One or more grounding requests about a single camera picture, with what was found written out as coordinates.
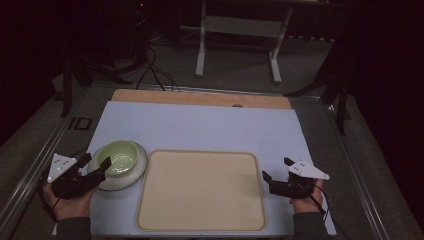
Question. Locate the wooden table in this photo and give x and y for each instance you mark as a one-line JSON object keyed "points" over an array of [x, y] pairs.
{"points": [[186, 97]]}

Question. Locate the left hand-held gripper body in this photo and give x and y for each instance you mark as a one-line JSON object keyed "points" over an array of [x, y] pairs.
{"points": [[66, 181]]}

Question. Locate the metal floor rail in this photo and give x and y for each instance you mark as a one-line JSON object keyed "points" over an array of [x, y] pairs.
{"points": [[30, 173], [363, 186]]}

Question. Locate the black tripod stand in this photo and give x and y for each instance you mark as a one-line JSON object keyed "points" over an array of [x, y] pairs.
{"points": [[340, 96]]}

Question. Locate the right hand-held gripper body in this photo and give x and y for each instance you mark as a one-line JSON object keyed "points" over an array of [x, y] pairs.
{"points": [[296, 181]]}

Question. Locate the green bowl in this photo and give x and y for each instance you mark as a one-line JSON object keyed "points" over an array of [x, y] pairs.
{"points": [[118, 158]]}

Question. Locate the person's right hand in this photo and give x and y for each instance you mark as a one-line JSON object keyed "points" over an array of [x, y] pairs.
{"points": [[308, 203]]}

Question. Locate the white plate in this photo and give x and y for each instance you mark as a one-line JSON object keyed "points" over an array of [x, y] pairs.
{"points": [[131, 178]]}

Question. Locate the white metal table frame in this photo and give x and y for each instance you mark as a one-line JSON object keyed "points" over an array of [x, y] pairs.
{"points": [[240, 26]]}

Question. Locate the beige tray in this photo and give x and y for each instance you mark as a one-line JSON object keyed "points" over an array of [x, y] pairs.
{"points": [[201, 191]]}

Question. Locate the white table mat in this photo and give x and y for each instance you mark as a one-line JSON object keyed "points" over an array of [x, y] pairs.
{"points": [[200, 128]]}

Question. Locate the person's left hand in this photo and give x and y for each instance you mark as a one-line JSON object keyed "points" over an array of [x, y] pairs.
{"points": [[71, 206]]}

